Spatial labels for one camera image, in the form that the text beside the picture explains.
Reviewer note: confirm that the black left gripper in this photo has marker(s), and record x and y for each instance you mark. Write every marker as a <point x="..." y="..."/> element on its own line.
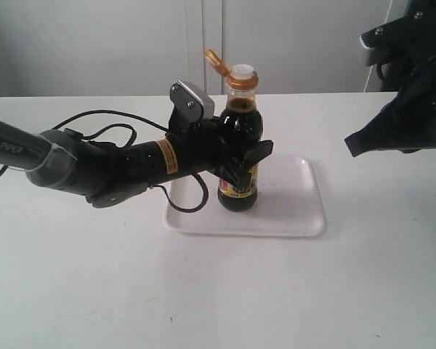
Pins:
<point x="200" y="146"/>

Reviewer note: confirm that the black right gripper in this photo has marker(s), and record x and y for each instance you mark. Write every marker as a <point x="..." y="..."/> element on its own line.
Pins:
<point x="408" y="123"/>

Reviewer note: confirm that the dark soy sauce bottle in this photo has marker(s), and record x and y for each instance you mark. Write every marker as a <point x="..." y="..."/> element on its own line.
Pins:
<point x="241" y="127"/>

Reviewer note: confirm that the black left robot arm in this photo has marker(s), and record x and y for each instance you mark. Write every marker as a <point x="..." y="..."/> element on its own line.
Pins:
<point x="106" y="174"/>

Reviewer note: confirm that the white plastic tray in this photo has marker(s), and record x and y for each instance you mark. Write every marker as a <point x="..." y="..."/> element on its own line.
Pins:
<point x="288" y="205"/>

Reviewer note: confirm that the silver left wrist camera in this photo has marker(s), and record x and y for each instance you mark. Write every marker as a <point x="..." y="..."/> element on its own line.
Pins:
<point x="191" y="105"/>

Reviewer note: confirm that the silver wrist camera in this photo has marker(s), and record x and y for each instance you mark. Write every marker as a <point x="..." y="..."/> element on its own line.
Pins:
<point x="369" y="55"/>
<point x="191" y="105"/>

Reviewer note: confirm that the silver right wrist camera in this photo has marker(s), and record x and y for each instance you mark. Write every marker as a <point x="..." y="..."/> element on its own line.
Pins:
<point x="369" y="55"/>

